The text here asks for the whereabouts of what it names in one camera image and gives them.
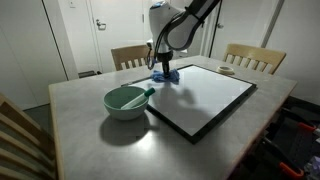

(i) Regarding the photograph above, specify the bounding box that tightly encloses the blue towel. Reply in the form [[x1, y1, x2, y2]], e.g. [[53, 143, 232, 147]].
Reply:
[[151, 69, 180, 83]]

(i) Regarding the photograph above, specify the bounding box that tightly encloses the orange black clamp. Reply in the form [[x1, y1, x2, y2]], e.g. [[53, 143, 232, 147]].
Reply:
[[281, 108, 319, 133], [262, 138, 304, 180]]

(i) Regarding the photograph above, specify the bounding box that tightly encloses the round door knob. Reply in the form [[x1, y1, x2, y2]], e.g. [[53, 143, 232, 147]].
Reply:
[[217, 23, 224, 29]]

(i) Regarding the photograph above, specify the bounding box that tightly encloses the silver door handle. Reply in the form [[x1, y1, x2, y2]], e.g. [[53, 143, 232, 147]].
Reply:
[[96, 19, 106, 30]]

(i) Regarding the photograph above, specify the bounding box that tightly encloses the wooden chair light back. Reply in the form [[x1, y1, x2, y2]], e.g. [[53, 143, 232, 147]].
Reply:
[[223, 43, 286, 75]]

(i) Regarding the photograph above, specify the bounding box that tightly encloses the wooden chair near door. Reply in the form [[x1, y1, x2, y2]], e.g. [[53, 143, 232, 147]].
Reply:
[[111, 45, 152, 71]]

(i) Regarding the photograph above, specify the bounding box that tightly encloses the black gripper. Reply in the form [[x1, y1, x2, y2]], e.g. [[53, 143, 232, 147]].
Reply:
[[157, 51, 173, 78]]

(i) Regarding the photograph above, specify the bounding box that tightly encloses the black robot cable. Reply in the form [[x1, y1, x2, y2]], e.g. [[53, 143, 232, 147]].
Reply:
[[146, 9, 188, 71]]

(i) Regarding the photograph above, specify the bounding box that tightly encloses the green white marker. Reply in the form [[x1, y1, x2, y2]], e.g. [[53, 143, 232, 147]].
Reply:
[[121, 88, 155, 109]]

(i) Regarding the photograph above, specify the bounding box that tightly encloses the green bowl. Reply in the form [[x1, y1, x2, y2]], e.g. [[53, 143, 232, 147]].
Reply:
[[103, 86, 148, 120]]

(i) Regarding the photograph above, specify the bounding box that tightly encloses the black framed white board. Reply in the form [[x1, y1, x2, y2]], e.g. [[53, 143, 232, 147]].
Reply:
[[127, 64, 256, 144]]

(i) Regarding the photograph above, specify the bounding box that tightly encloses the wooden chair near camera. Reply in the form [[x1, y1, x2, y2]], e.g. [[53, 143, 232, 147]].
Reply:
[[0, 94, 58, 180]]

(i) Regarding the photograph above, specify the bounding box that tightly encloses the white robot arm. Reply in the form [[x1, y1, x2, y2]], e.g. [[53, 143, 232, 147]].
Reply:
[[148, 0, 221, 78]]

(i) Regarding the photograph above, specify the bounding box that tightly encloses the white light switch plate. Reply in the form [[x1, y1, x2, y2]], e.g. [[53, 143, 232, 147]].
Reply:
[[69, 0, 76, 8]]

